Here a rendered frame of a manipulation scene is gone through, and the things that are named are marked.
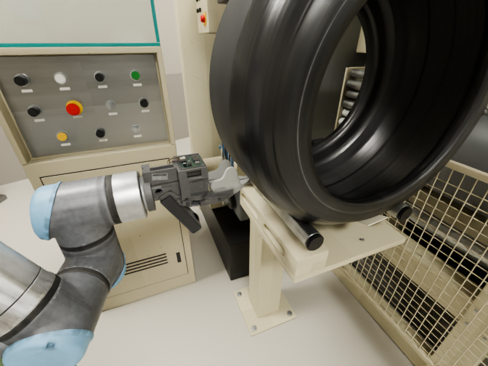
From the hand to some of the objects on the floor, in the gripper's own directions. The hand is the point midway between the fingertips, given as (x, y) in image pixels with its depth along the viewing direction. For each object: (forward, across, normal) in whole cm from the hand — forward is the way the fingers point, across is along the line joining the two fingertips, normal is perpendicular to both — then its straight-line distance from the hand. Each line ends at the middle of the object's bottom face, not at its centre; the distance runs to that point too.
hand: (243, 183), depth 54 cm
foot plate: (+24, +32, +102) cm, 110 cm away
